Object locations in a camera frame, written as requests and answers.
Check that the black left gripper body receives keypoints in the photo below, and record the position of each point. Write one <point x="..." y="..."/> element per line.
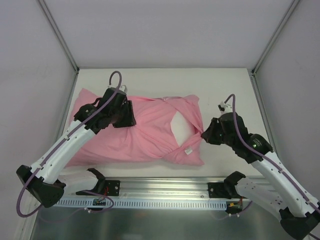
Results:
<point x="125" y="115"/>

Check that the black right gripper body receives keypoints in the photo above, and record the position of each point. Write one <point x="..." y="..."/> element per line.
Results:
<point x="211" y="132"/>

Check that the white pillow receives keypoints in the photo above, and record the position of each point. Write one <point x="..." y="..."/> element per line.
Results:
<point x="181" y="128"/>

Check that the pink pillowcase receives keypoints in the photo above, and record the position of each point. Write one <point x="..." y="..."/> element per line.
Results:
<point x="150" y="139"/>

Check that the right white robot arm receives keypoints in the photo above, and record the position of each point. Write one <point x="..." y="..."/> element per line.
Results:
<point x="297" y="210"/>

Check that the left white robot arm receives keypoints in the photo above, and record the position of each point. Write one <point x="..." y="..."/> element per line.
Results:
<point x="87" y="122"/>

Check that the white care label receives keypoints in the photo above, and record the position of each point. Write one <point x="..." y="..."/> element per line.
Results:
<point x="188" y="150"/>

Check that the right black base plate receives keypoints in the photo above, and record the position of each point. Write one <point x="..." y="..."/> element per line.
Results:
<point x="217" y="190"/>

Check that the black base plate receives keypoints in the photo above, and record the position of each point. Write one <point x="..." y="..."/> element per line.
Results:
<point x="111" y="187"/>
<point x="217" y="190"/>

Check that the aluminium mounting rail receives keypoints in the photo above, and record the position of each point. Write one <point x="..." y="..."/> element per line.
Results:
<point x="160" y="186"/>

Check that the white slotted cable duct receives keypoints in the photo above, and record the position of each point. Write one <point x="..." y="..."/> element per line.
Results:
<point x="127" y="203"/>

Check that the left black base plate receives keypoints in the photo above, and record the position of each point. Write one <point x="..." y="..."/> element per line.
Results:
<point x="111" y="187"/>

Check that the left aluminium frame post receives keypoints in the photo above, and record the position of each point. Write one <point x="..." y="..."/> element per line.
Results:
<point x="57" y="33"/>

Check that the aluminium frame post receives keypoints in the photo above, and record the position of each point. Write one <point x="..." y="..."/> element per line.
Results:
<point x="57" y="33"/>
<point x="275" y="35"/>

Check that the right aluminium frame post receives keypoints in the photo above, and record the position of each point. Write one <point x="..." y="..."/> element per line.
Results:
<point x="275" y="35"/>

